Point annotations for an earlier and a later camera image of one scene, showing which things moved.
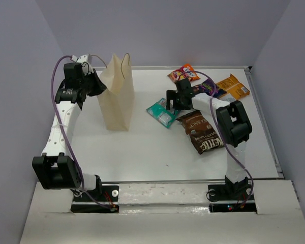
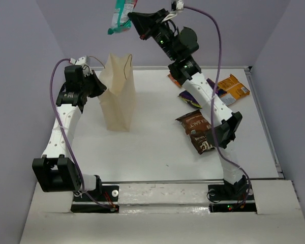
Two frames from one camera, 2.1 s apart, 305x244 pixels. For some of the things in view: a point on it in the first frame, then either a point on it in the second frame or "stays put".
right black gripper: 172,94 → 146,22
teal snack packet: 158,111 → 121,22
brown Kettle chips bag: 203,133 stays put
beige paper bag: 117,100 stays put
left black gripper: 100,86 stays put
